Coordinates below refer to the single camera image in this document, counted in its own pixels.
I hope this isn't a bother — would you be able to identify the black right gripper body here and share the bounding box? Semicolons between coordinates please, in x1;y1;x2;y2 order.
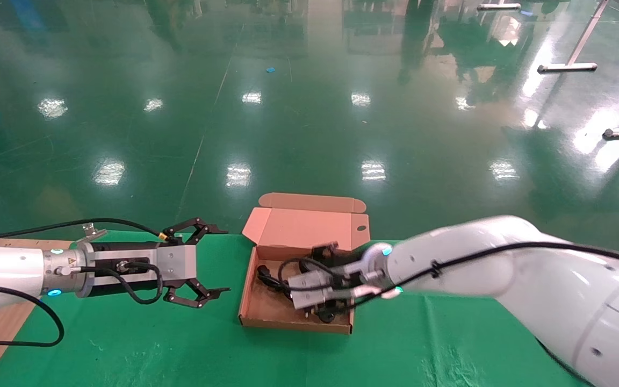
342;261;369;304

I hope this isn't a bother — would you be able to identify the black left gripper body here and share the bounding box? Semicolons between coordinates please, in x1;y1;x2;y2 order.
81;242;161;297

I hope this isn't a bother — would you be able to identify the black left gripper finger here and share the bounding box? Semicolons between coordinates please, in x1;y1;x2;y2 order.
162;217;229;246
162;279;232;309

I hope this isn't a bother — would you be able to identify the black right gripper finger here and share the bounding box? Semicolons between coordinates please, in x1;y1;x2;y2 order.
316;304;343;323
312;242;341;264

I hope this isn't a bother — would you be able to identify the black power cord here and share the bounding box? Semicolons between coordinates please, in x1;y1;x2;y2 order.
257;262;290;299

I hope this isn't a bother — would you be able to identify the brown cardboard box with lid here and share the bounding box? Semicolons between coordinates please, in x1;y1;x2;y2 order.
238;192;371;335

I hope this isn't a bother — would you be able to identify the silver binder clip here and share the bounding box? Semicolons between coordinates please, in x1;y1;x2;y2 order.
81;222;107;242

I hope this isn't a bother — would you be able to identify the green table cloth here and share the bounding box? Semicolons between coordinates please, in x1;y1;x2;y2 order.
0;230;584;387

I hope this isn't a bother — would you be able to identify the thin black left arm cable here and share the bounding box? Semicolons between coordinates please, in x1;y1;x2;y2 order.
0;217;166;242

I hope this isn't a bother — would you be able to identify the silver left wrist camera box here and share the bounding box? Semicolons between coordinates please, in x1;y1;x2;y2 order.
158;245;198;286

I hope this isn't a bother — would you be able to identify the short black left wrist cable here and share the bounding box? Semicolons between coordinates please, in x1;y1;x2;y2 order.
76;260;164;305

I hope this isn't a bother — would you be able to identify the short black wrist cable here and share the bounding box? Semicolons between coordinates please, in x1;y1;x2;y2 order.
279;257;318;295
76;260;164;305

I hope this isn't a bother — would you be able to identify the short black right wrist cable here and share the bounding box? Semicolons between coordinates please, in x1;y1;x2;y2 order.
279;257;318;295

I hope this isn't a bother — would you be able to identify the long black left arm cable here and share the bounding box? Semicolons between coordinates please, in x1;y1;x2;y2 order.
0;284;66;347

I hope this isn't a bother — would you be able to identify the white metal table frame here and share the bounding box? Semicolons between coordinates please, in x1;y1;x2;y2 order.
536;0;619;74

